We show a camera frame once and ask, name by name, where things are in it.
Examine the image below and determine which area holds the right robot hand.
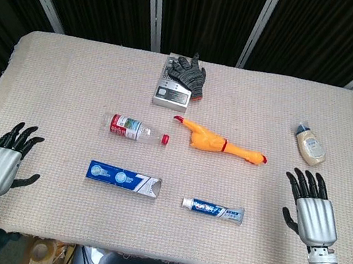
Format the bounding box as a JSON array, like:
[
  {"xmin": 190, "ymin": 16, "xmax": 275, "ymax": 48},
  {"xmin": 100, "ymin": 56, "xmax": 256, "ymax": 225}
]
[{"xmin": 274, "ymin": 165, "xmax": 349, "ymax": 252}]

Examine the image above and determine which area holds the blue white toothpaste tube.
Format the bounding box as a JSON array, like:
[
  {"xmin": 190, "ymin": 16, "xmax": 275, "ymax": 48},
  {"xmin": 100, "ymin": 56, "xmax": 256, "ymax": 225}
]
[{"xmin": 180, "ymin": 195, "xmax": 247, "ymax": 226}]

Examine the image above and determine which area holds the blue white toothpaste box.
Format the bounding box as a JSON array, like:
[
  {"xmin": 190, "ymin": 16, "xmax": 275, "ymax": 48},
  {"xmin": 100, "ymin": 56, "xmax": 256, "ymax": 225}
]
[{"xmin": 84, "ymin": 158, "xmax": 166, "ymax": 200}]

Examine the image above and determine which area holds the beige squeeze sauce bottle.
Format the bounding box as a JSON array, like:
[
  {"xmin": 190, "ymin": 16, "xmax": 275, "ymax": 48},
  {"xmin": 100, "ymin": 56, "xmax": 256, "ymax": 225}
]
[{"xmin": 290, "ymin": 121, "xmax": 332, "ymax": 169}]

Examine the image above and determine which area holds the yellow rubber chicken toy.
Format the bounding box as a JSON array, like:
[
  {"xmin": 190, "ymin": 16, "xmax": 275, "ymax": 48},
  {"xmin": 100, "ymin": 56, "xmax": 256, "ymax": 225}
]
[{"xmin": 167, "ymin": 114, "xmax": 274, "ymax": 168}]

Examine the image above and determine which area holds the clear bottle with red label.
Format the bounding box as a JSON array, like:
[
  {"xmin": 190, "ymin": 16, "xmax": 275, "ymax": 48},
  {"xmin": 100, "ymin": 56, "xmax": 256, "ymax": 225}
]
[{"xmin": 99, "ymin": 111, "xmax": 174, "ymax": 147}]

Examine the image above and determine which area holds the beige woven tablecloth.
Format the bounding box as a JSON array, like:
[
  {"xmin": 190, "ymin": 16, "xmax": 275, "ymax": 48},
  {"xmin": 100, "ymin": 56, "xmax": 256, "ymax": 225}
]
[{"xmin": 0, "ymin": 22, "xmax": 353, "ymax": 264}]

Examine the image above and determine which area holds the silver metal box device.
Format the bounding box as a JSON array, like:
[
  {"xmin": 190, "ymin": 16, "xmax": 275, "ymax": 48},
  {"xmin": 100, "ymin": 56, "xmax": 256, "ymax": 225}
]
[{"xmin": 150, "ymin": 50, "xmax": 199, "ymax": 114}]

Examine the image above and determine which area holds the grey knit work glove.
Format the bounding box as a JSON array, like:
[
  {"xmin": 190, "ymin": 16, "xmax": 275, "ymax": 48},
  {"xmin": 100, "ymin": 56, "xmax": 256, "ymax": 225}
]
[{"xmin": 163, "ymin": 48, "xmax": 211, "ymax": 103}]

